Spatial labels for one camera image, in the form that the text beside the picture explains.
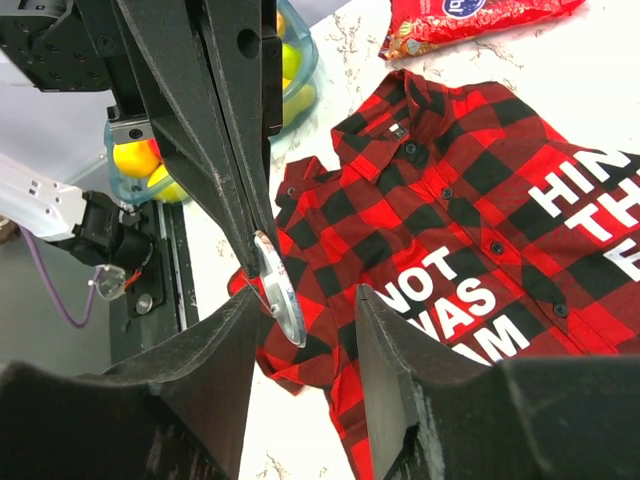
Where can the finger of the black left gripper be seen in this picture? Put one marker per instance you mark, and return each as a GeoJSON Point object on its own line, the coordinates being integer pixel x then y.
{"type": "Point", "coordinates": [243, 56]}

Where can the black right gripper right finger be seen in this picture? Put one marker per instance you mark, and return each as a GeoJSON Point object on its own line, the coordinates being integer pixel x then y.
{"type": "Point", "coordinates": [434, 414]}

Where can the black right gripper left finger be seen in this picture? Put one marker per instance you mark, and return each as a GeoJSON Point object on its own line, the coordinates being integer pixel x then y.
{"type": "Point", "coordinates": [176, 411]}

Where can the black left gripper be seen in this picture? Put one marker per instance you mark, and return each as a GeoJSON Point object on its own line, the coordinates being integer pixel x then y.
{"type": "Point", "coordinates": [149, 55]}

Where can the clear round sticker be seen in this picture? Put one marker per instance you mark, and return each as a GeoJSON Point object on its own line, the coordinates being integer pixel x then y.
{"type": "Point", "coordinates": [284, 306]}

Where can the red black plaid shirt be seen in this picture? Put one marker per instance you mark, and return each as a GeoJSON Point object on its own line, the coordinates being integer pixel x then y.
{"type": "Point", "coordinates": [471, 218]}

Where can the orange mandarin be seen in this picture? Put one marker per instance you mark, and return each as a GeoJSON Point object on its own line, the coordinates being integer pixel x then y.
{"type": "Point", "coordinates": [281, 25]}

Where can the green lime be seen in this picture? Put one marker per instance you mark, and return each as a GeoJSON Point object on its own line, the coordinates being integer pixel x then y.
{"type": "Point", "coordinates": [291, 61]}

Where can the teal plastic fruit tray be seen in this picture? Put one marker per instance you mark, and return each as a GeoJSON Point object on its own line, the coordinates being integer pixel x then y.
{"type": "Point", "coordinates": [135, 191]}

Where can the red candy bag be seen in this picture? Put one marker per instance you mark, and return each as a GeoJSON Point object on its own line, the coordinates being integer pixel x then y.
{"type": "Point", "coordinates": [420, 26]}

